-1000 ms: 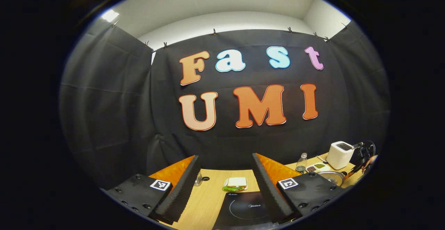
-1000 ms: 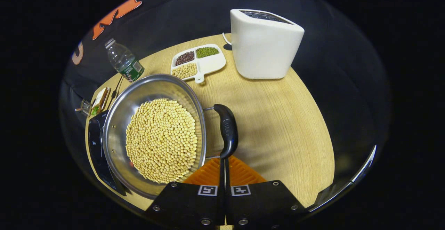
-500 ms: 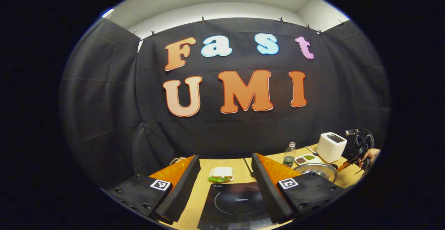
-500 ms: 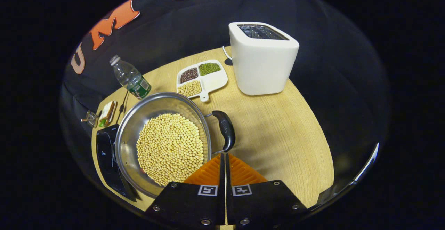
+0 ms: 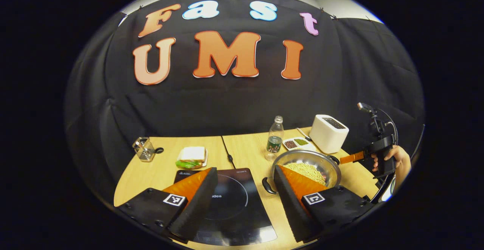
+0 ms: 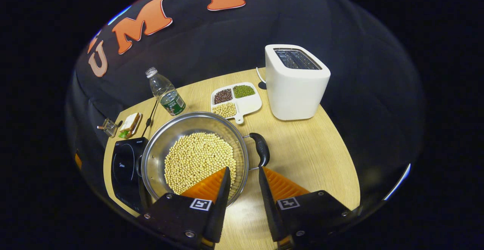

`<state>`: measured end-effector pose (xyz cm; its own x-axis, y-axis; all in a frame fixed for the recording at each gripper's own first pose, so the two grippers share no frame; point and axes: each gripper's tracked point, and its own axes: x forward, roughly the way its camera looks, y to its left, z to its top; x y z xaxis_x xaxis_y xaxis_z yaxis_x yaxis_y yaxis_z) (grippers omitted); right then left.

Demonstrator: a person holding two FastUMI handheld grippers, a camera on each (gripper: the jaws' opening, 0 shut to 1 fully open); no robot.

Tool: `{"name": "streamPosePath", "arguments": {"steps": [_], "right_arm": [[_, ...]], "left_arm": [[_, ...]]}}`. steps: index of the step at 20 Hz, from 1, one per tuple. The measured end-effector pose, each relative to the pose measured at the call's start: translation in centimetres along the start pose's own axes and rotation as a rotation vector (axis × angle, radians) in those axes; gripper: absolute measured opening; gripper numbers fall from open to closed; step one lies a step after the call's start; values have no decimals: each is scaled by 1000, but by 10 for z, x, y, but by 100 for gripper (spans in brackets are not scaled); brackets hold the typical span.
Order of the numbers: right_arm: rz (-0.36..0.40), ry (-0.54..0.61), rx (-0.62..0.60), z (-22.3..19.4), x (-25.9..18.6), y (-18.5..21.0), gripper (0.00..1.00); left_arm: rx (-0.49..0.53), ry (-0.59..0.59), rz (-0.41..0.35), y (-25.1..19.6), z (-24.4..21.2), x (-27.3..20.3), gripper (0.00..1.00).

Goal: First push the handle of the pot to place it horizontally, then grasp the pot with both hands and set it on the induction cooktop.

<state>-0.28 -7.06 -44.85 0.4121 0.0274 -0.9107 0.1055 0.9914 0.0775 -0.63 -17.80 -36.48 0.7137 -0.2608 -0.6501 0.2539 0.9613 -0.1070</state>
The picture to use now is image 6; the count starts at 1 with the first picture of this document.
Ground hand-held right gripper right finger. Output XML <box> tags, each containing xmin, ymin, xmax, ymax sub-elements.
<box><xmin>258</xmin><ymin>166</ymin><xmax>358</xmax><ymax>249</ymax></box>

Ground clear plastic water bottle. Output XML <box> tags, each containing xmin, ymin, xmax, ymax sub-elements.
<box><xmin>146</xmin><ymin>67</ymin><xmax>186</xmax><ymax>116</ymax></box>

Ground sandwich with lettuce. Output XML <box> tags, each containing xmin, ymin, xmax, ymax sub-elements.
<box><xmin>119</xmin><ymin>113</ymin><xmax>141</xmax><ymax>138</ymax></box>

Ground black power cable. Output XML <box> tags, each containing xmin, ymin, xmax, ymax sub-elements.
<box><xmin>141</xmin><ymin>99</ymin><xmax>159</xmax><ymax>138</ymax></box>

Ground white toaster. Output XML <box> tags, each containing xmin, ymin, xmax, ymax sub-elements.
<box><xmin>265</xmin><ymin>44</ymin><xmax>331</xmax><ymax>121</ymax></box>

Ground black induction cooktop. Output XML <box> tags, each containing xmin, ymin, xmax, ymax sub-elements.
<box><xmin>111</xmin><ymin>137</ymin><xmax>150</xmax><ymax>214</ymax></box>

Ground white divided dish of beans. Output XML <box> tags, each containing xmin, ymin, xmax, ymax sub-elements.
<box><xmin>210</xmin><ymin>82</ymin><xmax>262</xmax><ymax>125</ymax></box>

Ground stainless steel pot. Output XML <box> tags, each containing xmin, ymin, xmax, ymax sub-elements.
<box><xmin>136</xmin><ymin>111</ymin><xmax>271</xmax><ymax>213</ymax></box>

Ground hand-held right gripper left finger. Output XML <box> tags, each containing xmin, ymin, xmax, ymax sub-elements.
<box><xmin>137</xmin><ymin>167</ymin><xmax>232</xmax><ymax>250</ymax></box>

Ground pile of soybeans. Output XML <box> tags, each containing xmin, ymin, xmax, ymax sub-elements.
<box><xmin>164</xmin><ymin>132</ymin><xmax>237</xmax><ymax>194</ymax></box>

